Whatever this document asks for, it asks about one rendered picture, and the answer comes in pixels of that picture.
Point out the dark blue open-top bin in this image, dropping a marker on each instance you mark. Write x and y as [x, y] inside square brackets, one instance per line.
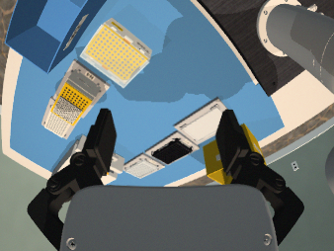
[38, 30]

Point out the blue flat mat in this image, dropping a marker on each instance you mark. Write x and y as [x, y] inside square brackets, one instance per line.
[190, 65]

